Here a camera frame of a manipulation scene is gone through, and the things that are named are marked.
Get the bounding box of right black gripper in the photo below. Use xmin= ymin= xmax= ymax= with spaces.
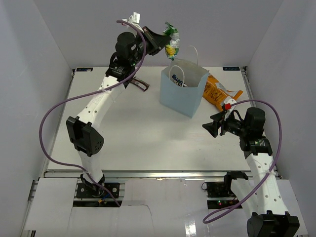
xmin=202 ymin=110 xmax=248 ymax=138

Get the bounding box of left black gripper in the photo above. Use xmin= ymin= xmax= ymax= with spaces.
xmin=130 ymin=27 xmax=171 ymax=67

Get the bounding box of green Fox's tea candy bag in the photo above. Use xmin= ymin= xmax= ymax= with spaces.
xmin=162 ymin=22 xmax=180 ymax=61

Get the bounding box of orange chips bag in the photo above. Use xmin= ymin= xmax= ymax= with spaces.
xmin=202 ymin=74 xmax=243 ymax=111

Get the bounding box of blue snack bag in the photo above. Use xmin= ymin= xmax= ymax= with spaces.
xmin=171 ymin=74 xmax=187 ymax=87

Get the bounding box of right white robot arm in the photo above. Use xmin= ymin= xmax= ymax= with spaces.
xmin=202 ymin=107 xmax=300 ymax=237

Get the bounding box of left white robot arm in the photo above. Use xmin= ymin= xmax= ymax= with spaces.
xmin=66 ymin=27 xmax=171 ymax=197

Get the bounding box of light blue paper bag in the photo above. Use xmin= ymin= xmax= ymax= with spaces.
xmin=159 ymin=45 xmax=210 ymax=118

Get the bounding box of brown chocolate bar wrapper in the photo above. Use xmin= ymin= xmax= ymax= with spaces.
xmin=131 ymin=77 xmax=150 ymax=92

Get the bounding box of right corner label sticker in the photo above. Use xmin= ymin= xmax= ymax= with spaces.
xmin=223 ymin=67 xmax=240 ymax=71

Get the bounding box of corner label sticker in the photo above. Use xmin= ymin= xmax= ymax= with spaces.
xmin=76 ymin=67 xmax=93 ymax=72
xmin=223 ymin=67 xmax=240 ymax=71

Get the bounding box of left corner label sticker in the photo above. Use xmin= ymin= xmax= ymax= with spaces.
xmin=76 ymin=67 xmax=93 ymax=72

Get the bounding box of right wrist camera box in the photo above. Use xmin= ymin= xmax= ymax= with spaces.
xmin=222 ymin=96 xmax=236 ymax=118

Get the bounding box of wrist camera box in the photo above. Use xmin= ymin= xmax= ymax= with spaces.
xmin=128 ymin=11 xmax=142 ymax=31
xmin=222 ymin=96 xmax=236 ymax=118

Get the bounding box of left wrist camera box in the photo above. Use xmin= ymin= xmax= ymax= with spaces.
xmin=128 ymin=11 xmax=142 ymax=31

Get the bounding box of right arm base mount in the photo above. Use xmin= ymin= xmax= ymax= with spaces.
xmin=201 ymin=182 xmax=238 ymax=210

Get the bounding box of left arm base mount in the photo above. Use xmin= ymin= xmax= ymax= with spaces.
xmin=75 ymin=182 xmax=120 ymax=207

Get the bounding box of aluminium table frame rail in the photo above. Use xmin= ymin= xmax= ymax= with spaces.
xmin=44 ymin=170 xmax=228 ymax=179

